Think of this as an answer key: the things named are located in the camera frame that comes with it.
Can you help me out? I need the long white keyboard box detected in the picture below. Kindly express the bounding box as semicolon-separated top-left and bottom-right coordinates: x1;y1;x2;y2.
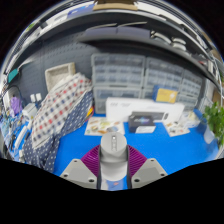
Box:
105;97;185;124

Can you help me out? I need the white tissue box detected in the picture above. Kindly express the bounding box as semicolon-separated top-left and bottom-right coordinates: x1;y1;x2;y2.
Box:
179;109;201;129

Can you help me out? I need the purple object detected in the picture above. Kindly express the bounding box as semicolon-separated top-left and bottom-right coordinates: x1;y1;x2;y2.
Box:
9;96;24;116

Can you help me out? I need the small yellow object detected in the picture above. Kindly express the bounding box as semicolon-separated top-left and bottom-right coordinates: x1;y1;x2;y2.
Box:
85;105;95;118

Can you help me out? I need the dark wall shelf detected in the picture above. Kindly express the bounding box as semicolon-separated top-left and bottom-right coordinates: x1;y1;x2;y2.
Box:
76;21;218;84

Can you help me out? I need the small black box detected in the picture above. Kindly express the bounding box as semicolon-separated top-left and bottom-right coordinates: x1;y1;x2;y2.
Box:
128;114;157;134

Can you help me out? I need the red blue checked cloth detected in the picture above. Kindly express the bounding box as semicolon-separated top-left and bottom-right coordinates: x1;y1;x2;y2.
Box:
30;72;94;149

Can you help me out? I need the white woven basket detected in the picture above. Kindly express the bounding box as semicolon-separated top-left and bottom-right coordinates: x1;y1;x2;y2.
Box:
44;61;77;93

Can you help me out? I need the teal object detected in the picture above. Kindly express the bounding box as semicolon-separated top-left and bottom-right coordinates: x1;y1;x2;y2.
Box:
7;68;20;84

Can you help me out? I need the yellow and blue box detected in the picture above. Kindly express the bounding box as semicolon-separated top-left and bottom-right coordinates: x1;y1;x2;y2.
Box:
152;85;179;104

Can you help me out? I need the white computer mouse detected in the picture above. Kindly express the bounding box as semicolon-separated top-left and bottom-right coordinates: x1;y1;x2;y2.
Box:
99;131;129;183

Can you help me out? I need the green plant in white pot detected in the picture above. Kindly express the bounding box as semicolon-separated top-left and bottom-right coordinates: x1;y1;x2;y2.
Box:
201;101;224;148

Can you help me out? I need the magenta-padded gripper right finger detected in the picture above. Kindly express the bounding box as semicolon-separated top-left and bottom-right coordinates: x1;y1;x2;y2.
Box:
126;144;168;190

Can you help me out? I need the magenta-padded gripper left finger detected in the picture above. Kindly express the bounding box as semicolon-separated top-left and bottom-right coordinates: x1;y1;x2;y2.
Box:
59;145;103;190

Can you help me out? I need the navy white-dotted cloth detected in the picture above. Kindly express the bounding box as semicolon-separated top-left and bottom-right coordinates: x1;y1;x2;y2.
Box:
22;89;95;174

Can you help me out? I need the printed sticker sheet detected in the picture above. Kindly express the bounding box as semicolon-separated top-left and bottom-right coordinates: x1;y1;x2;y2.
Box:
163;120;191;138
83;116;126;137

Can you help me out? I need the grey drawer cabinet stack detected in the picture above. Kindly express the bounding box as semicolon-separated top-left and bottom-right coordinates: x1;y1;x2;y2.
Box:
90;53;147;115
178;69;205;113
143;57;185;100

